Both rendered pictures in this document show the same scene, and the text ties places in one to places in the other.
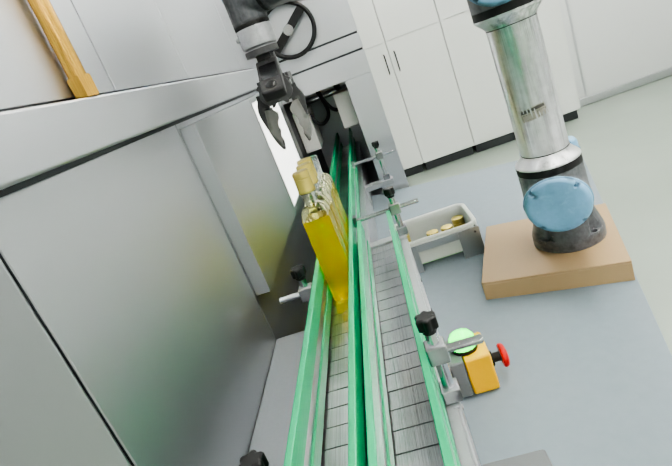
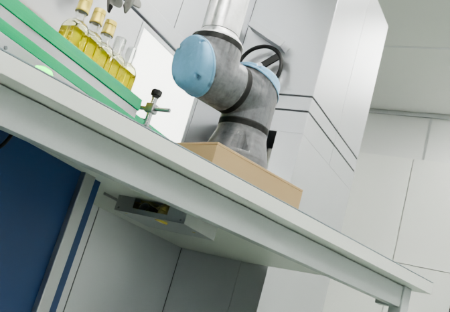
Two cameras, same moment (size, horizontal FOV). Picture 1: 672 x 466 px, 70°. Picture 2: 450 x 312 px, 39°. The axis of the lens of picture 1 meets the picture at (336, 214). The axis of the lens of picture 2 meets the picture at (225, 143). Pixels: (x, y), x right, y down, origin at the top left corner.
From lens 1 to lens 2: 1.35 m
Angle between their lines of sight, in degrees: 40
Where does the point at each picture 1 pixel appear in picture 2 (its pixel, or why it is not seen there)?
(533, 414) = not seen: hidden behind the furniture
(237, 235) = not seen: outside the picture
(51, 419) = not seen: outside the picture
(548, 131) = (216, 8)
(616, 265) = (208, 144)
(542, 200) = (181, 51)
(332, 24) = (296, 82)
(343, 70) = (281, 121)
